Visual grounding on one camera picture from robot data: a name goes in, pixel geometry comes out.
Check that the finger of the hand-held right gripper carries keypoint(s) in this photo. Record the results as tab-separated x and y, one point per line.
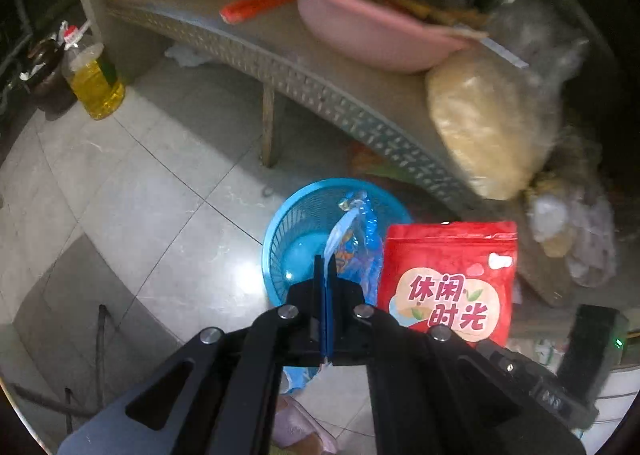
515	367

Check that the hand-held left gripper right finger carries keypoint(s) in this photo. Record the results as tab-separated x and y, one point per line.
350	315

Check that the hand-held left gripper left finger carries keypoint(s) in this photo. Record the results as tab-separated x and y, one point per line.
305	315

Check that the blue plastic mesh basket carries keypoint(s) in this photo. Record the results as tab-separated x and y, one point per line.
295	245

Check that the blue transparent plastic wrapper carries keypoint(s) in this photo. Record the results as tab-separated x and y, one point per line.
362	240

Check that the red snack pouch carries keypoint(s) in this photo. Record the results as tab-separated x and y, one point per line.
450	285

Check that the pink slipper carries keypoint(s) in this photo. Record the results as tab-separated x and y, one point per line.
300	425

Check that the crumpled white plastic bags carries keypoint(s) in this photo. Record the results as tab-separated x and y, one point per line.
570	225

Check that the orange green packet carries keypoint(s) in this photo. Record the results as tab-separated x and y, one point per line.
372	160

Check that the plastic bag of beige food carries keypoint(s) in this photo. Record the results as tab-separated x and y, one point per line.
480	135

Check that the pink plastic basin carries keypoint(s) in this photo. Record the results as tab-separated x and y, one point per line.
370	35

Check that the grey woven shelf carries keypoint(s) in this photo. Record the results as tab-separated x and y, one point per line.
240	40

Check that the white plastic bag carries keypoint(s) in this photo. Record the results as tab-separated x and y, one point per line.
187	55

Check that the yellow cooking oil bottle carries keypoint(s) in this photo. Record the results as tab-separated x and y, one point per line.
95	85

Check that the clear plastic bag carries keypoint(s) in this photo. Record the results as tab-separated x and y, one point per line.
540	40

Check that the dark liquid jug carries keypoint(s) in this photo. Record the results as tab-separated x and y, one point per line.
47	85

